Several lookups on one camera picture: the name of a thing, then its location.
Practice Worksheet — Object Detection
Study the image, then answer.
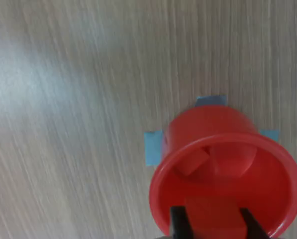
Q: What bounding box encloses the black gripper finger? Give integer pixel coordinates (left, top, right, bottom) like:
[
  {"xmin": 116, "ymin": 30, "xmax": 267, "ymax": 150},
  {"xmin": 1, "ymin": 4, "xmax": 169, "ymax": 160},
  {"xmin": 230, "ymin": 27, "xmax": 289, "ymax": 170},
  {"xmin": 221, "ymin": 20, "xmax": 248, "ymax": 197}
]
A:
[
  {"xmin": 170, "ymin": 205, "xmax": 194, "ymax": 239},
  {"xmin": 239, "ymin": 207, "xmax": 270, "ymax": 239}
]

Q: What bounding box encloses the red cube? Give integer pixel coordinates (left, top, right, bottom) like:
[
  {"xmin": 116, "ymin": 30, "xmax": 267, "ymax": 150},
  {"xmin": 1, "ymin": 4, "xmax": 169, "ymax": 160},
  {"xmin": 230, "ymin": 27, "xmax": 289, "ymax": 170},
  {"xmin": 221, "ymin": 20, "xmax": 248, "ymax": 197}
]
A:
[
  {"xmin": 183, "ymin": 196, "xmax": 246, "ymax": 239},
  {"xmin": 174, "ymin": 147, "xmax": 211, "ymax": 177}
]

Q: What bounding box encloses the blue tape piece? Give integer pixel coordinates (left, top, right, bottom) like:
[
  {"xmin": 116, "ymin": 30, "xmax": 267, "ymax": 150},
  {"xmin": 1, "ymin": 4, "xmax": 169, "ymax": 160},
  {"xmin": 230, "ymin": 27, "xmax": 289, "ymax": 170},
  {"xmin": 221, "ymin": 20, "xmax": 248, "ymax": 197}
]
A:
[
  {"xmin": 195, "ymin": 94, "xmax": 228, "ymax": 107},
  {"xmin": 144, "ymin": 130, "xmax": 164, "ymax": 167},
  {"xmin": 259, "ymin": 129, "xmax": 280, "ymax": 143}
]

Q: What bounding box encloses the red plastic cup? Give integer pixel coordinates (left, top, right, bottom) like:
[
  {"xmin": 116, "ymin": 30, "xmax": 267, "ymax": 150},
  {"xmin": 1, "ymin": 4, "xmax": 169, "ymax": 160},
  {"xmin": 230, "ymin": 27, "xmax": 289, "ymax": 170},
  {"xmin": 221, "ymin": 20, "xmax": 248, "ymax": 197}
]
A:
[{"xmin": 149, "ymin": 104, "xmax": 297, "ymax": 239}]

